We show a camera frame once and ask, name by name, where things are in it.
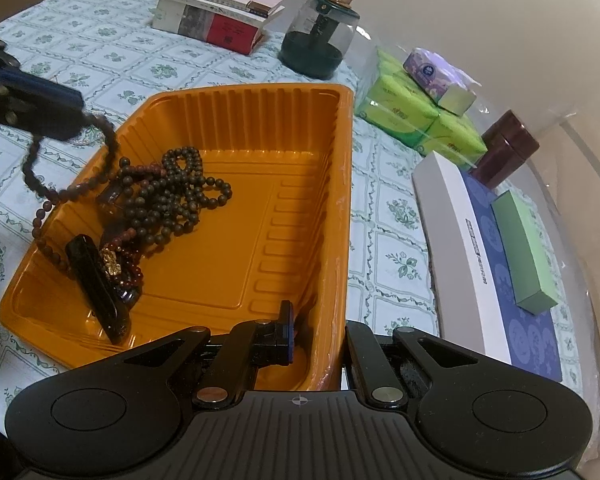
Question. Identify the small green box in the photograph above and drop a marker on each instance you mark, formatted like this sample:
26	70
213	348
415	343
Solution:
522	250

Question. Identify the brown jar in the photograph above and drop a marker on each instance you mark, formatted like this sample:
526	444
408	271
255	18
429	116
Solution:
505	147

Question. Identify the black oblong case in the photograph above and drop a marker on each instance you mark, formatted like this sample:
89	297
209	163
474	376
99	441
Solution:
97	285

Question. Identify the white blue flat box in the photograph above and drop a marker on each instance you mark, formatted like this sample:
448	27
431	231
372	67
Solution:
460	260

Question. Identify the thin striped spine book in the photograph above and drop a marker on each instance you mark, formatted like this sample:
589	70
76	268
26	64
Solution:
260	7

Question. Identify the glass jar dark green base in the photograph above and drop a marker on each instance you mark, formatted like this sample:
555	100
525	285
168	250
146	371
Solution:
320	35

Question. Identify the clear plastic cover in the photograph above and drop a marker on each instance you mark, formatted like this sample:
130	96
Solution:
580	260

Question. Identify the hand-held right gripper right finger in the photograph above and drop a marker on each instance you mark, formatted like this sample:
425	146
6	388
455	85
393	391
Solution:
365	355

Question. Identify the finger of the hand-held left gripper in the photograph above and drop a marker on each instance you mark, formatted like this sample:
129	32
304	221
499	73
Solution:
35	87
45	117

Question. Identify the thick white red book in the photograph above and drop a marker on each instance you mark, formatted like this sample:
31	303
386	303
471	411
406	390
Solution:
205	25

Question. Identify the green tissue pack bundle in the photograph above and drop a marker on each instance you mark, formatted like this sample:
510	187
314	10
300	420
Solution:
405	110

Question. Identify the purple white tissue pack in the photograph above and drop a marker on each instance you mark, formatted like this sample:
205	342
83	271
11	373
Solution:
435	77

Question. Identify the orange plastic tray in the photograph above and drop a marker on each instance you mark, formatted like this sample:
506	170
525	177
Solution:
260	220

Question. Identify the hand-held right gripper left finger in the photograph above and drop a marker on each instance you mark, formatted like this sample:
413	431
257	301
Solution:
287	332

